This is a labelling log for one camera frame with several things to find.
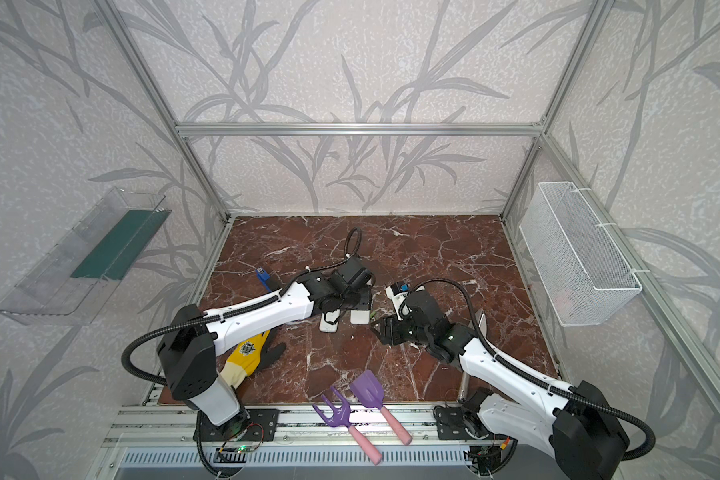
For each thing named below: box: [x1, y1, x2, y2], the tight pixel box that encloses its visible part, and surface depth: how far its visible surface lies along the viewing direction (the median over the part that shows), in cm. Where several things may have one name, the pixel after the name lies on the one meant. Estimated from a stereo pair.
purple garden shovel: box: [350, 369, 413, 446], surface depth 80 cm
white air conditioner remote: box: [350, 310, 370, 325], surface depth 82 cm
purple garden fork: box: [312, 386, 382, 465], surface depth 76 cm
